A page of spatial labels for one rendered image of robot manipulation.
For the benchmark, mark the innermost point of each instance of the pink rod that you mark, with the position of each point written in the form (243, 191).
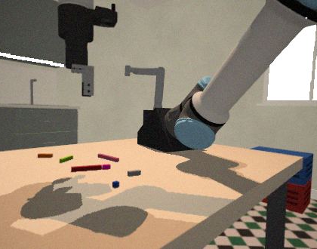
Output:
(108, 157)

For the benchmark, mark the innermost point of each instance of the orange rod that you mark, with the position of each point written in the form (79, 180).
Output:
(41, 155)

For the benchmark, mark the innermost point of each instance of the lime green rod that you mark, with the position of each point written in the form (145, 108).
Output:
(62, 160)

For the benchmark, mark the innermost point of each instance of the short magenta rod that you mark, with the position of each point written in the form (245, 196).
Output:
(106, 166)

